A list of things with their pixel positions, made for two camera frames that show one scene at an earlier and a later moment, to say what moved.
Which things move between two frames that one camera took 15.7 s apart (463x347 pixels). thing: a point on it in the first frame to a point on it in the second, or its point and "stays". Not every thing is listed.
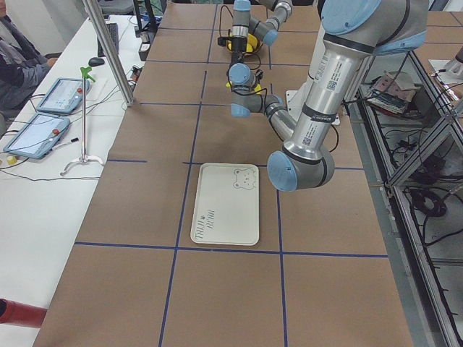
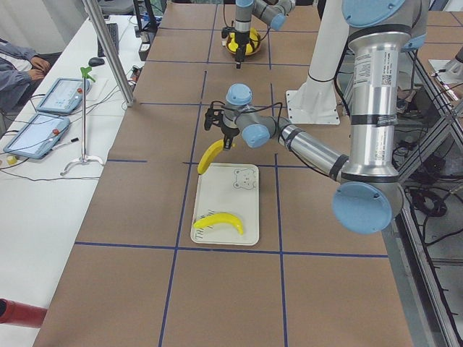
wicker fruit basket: [253, 44] stays
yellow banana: [257, 87] to [218, 218]
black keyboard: [113, 30] stays
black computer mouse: [95, 61] stays
